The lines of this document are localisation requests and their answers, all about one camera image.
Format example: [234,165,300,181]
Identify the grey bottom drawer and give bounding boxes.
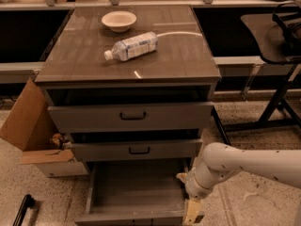
[75,158,188,226]

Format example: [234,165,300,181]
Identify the grey drawer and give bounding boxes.
[75,158,188,226]
[48,102,213,133]
[71,138,201,162]

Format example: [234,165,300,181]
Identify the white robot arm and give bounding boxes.
[176,142,301,226]

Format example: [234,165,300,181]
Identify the grey middle drawer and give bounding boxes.
[71,138,201,162]

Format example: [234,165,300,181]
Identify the grey top drawer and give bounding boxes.
[48,102,213,133]

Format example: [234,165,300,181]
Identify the grey drawer cabinet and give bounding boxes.
[34,5,222,174]

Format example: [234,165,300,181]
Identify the small items in box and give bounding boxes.
[50,133,71,150]

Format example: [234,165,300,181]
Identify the black bar on floor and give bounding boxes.
[12,194,36,226]

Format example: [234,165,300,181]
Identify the clear plastic water bottle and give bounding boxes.
[104,32,158,61]

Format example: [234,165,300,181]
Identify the open cardboard box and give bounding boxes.
[0,79,88,177]

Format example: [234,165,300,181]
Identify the black side table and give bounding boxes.
[212,13,301,144]

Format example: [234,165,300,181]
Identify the white bowl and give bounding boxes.
[102,11,136,33]

